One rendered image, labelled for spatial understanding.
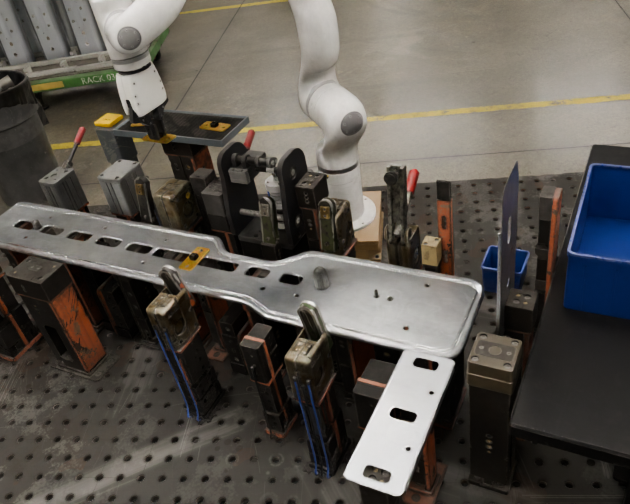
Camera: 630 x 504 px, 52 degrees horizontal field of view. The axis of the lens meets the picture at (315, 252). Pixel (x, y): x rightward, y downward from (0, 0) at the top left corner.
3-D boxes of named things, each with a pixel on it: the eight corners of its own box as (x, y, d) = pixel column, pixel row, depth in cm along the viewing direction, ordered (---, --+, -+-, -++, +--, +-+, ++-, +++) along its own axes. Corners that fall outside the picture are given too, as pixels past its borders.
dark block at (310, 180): (320, 316, 175) (293, 185, 150) (331, 299, 180) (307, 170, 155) (337, 320, 173) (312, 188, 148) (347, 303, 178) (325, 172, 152)
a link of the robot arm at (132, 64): (130, 44, 147) (134, 56, 148) (102, 59, 141) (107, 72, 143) (157, 45, 142) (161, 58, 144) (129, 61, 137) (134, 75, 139)
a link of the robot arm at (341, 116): (346, 146, 191) (337, 71, 175) (378, 174, 177) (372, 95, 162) (310, 160, 187) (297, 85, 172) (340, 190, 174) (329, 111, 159)
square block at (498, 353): (467, 483, 130) (465, 361, 108) (478, 451, 135) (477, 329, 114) (507, 496, 127) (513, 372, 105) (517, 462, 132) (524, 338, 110)
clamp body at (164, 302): (177, 417, 155) (130, 312, 135) (205, 379, 164) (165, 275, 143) (208, 427, 151) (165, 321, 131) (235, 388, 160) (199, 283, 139)
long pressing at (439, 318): (-39, 246, 177) (-41, 242, 176) (22, 201, 192) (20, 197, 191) (457, 364, 117) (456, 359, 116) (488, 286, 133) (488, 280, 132)
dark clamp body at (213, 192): (224, 308, 184) (187, 196, 161) (247, 279, 193) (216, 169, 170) (255, 316, 180) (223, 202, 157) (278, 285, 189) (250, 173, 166)
